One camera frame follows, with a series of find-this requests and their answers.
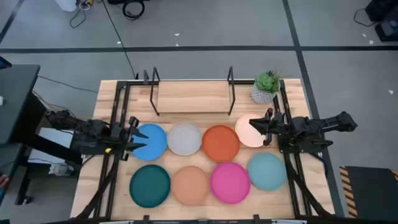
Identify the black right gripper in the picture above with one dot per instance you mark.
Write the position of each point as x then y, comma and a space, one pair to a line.
275, 124

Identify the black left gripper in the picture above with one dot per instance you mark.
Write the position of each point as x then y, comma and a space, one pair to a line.
124, 137

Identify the blue plate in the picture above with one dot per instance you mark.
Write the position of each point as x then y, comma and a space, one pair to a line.
155, 147

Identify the cream plate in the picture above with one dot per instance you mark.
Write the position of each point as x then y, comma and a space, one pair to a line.
245, 137

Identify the orange plate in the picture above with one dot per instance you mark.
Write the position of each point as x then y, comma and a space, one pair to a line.
220, 143

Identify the light teal plate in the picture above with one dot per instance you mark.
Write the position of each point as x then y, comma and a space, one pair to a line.
266, 171

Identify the grey plate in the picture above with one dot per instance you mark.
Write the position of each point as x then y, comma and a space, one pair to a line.
184, 138

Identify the pink plate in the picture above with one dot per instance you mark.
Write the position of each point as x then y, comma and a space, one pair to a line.
230, 183

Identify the tan plate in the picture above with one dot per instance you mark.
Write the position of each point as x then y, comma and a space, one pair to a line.
190, 185

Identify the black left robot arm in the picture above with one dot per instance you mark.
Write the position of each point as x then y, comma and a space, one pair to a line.
93, 127

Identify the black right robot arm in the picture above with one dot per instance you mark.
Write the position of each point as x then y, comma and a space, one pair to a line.
311, 124

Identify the succulent in white patterned pot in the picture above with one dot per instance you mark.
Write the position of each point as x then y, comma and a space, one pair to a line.
263, 90

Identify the dark teal plate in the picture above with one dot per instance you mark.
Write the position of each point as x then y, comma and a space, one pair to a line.
150, 186

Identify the white panel under desk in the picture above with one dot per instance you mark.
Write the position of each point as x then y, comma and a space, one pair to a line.
49, 137

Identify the black desk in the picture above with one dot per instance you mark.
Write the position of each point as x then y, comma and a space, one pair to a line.
18, 99

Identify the black mat with hazard stripes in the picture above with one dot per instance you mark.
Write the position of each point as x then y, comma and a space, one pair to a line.
373, 189

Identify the person's hand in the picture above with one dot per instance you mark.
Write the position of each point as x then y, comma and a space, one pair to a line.
3, 181

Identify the white container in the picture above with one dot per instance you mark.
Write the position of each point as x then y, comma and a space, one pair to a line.
66, 4

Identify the black equipment box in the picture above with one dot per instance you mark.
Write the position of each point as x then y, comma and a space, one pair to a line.
388, 31

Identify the black equipment case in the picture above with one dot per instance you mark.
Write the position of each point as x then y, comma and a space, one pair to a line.
381, 9

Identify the wooden shelf black metal frame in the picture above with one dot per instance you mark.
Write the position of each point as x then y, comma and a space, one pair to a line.
192, 96

